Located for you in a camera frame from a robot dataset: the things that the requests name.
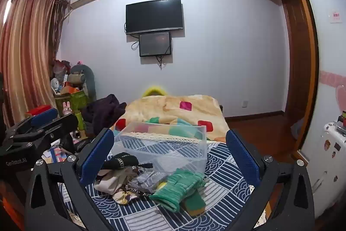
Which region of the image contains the clear plastic storage box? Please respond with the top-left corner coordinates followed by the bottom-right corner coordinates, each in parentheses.
top-left (112, 121), bottom-right (210, 175)

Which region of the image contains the wooden wardrobe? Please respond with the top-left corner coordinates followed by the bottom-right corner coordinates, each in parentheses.
top-left (240, 0), bottom-right (320, 164)

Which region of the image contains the yellow chair back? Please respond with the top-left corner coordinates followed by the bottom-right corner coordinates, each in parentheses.
top-left (142, 86), bottom-right (168, 98)

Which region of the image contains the striped brown curtain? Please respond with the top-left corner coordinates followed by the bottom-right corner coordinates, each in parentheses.
top-left (0, 0), bottom-right (70, 129)

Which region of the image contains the pink bunny toy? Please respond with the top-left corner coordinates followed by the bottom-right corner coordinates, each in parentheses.
top-left (62, 102), bottom-right (74, 116)

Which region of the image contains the black wall television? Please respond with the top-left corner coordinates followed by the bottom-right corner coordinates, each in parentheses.
top-left (125, 0), bottom-right (185, 36)

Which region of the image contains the red box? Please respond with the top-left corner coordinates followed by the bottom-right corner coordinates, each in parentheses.
top-left (26, 105), bottom-right (52, 118)

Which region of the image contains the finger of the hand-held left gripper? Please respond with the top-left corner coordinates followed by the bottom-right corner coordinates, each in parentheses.
top-left (4, 108), bottom-right (59, 141)
top-left (16, 113), bottom-right (79, 150)

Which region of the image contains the black cloth with chain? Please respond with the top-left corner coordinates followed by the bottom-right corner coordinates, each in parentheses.
top-left (101, 152), bottom-right (153, 171)

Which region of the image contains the grey knit cloth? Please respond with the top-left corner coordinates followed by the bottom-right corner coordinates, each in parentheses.
top-left (128, 171), bottom-right (166, 196)

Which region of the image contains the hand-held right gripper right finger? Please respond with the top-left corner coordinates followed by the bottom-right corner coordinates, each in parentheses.
top-left (226, 129), bottom-right (316, 231)

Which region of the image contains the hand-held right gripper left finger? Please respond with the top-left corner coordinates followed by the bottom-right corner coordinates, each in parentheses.
top-left (24, 128), bottom-right (115, 231)

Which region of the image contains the yellow patterned cloth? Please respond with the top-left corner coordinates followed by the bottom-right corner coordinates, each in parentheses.
top-left (114, 190), bottom-right (150, 206)

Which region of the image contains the beige blanket with coloured squares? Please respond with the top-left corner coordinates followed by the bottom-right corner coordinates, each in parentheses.
top-left (114, 95), bottom-right (230, 144)

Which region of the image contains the blue patterned bed sheet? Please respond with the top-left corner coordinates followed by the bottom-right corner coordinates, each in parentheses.
top-left (58, 136), bottom-right (271, 231)

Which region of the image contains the small black wall monitor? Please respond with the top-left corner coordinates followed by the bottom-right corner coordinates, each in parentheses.
top-left (139, 32), bottom-right (173, 58)

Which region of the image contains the white refrigerator with stickers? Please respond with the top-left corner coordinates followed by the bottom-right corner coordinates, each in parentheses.
top-left (300, 112), bottom-right (346, 221)

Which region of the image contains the printed paper packet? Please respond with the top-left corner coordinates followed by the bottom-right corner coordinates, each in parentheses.
top-left (43, 146), bottom-right (71, 164)

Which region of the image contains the pink plastic bag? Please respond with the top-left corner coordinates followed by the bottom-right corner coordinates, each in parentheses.
top-left (53, 59), bottom-right (71, 78)

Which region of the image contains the pink heart decoration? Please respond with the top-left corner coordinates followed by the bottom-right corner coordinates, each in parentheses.
top-left (335, 85), bottom-right (346, 110)

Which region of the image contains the green bag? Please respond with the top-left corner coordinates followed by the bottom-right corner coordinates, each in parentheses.
top-left (69, 89), bottom-right (88, 111)

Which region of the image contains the cream cloth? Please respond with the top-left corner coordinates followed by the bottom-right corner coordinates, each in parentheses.
top-left (93, 167), bottom-right (140, 195)

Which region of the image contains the green bottle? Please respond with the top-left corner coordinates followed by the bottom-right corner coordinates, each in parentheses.
top-left (74, 110), bottom-right (86, 130)

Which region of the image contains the dark purple clothing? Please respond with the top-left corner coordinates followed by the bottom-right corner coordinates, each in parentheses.
top-left (81, 94), bottom-right (127, 137)

